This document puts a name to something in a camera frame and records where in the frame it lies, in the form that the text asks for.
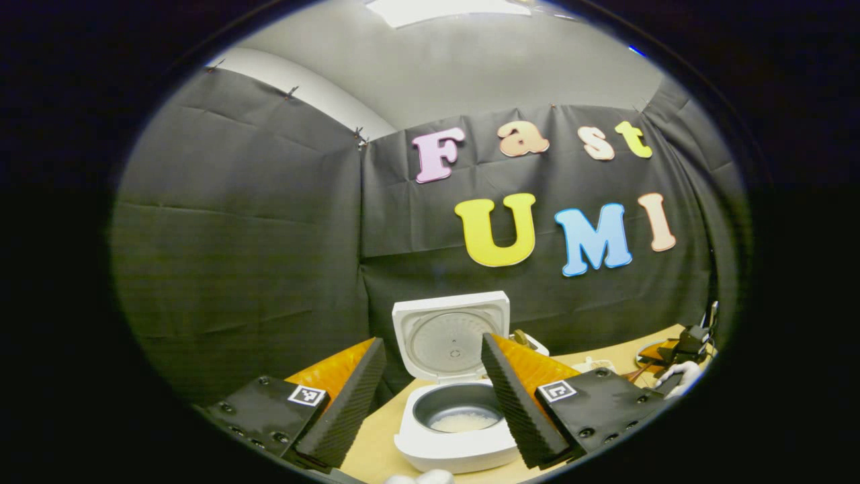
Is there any ceiling light panel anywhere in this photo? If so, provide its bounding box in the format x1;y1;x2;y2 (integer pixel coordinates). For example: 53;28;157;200
366;0;533;29

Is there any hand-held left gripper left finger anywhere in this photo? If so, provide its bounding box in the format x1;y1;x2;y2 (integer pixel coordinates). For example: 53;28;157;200
202;336;388;471

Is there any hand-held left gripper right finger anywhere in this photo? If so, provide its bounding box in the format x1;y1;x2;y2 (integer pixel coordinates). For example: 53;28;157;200
478;331;677;471

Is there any white rice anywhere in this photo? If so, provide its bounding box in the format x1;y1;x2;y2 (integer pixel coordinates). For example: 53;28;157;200
429;411;502;434

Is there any black backdrop cloth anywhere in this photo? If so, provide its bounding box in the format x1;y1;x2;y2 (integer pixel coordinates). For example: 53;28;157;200
111;66;753;408

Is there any white rice cooker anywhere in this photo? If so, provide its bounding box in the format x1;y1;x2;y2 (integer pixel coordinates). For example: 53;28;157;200
392;290;523;475

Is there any white toaster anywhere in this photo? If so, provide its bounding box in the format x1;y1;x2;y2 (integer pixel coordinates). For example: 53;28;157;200
511;329;551;358

